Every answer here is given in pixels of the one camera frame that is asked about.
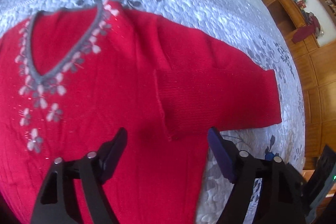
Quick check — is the grey quilted bedspread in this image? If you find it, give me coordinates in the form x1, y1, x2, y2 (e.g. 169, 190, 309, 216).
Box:
1, 0, 305, 223

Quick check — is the red knit sweater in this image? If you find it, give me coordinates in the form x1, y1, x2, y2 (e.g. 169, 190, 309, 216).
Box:
1, 0, 281, 223

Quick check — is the wooden desk cabinet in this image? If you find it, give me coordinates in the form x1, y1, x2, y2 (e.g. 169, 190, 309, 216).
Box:
262, 0, 336, 169

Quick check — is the dark red cloth on desk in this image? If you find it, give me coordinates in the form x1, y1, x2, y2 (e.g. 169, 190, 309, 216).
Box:
292, 13, 321, 43

